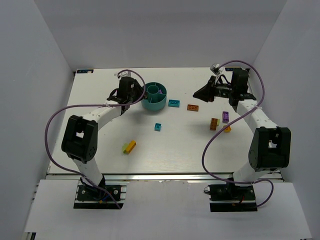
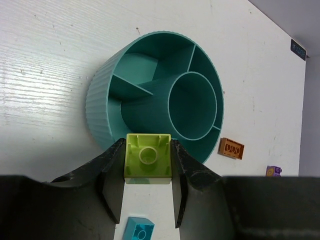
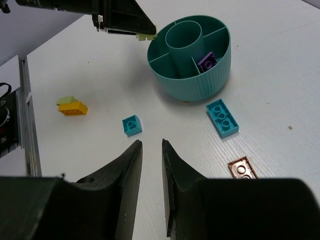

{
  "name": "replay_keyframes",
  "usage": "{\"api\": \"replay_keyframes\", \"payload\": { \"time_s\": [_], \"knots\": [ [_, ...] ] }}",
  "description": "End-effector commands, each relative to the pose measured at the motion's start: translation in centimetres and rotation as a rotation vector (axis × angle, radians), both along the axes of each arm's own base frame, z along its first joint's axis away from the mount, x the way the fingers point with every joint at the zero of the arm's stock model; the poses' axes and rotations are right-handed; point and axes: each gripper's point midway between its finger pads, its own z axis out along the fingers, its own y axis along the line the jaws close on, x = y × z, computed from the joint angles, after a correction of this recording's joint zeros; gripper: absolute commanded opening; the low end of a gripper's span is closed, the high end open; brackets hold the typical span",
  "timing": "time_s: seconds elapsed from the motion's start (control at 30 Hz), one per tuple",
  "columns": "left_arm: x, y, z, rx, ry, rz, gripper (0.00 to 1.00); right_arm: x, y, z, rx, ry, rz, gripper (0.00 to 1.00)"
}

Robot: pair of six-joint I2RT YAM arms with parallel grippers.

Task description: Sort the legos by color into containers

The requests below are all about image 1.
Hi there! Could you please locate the yellow-orange long lego brick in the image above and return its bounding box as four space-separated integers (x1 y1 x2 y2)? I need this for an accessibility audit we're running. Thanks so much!
124 140 137 154

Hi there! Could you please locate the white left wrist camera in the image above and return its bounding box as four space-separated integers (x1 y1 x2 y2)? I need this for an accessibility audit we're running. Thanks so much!
114 70 131 80

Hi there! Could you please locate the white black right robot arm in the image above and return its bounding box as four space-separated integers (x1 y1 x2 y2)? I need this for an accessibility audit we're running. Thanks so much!
193 67 291 201

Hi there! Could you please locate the purple long lego brick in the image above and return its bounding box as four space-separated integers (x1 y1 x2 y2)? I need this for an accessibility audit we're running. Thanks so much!
222 111 230 124

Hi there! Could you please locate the aluminium right table rail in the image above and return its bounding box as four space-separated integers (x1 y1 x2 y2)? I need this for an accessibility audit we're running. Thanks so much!
243 67 285 180

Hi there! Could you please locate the teal long lego brick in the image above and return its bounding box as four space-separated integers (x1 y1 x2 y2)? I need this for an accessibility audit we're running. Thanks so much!
168 99 180 108

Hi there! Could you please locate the yellow small lego brick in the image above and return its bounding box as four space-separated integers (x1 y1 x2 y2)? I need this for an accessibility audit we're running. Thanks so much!
223 126 232 133

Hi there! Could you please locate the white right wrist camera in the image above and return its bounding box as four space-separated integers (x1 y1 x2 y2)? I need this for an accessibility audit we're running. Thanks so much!
210 63 225 77

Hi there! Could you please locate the aluminium table rail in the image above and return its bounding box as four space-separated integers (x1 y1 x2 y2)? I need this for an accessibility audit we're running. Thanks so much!
243 67 285 180
47 172 285 182

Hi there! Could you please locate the left blue corner label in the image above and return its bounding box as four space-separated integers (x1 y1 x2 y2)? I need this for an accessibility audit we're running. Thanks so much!
76 69 94 74

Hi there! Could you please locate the right blue corner label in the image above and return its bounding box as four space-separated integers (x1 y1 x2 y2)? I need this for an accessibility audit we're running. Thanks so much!
224 67 242 72

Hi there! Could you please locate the blue corner label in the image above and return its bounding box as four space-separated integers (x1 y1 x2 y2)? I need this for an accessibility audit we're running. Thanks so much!
76 69 94 74
224 67 242 72

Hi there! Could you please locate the dark orange long lego brick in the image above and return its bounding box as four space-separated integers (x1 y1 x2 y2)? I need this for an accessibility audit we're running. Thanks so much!
187 104 199 112

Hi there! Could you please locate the aluminium front table rail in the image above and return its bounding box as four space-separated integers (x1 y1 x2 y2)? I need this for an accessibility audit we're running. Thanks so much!
47 172 285 182

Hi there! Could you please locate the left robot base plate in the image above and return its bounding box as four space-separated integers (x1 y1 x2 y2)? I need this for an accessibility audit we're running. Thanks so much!
73 181 127 210

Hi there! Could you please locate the teal round divided container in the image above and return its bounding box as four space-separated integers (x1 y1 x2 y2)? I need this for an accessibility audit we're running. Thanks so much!
141 82 167 112

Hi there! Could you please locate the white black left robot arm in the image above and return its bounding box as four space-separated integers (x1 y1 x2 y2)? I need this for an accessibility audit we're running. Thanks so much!
61 76 146 200

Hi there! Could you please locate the orange 2x3 lego brick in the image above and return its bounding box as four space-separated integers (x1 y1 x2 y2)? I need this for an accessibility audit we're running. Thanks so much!
209 118 218 131

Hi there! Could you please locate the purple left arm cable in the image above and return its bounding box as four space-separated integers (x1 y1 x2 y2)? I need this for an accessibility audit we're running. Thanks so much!
44 69 147 210

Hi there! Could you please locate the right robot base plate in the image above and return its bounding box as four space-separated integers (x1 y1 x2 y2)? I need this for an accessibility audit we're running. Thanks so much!
203 183 258 213

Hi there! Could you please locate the light green small lego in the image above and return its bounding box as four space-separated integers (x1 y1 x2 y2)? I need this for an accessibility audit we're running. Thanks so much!
121 143 129 155

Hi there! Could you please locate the small teal square lego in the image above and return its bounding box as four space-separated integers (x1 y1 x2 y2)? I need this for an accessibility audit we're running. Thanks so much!
154 123 162 132

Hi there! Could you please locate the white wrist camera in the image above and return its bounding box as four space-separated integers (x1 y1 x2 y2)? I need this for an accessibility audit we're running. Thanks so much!
114 70 131 80
210 63 225 77

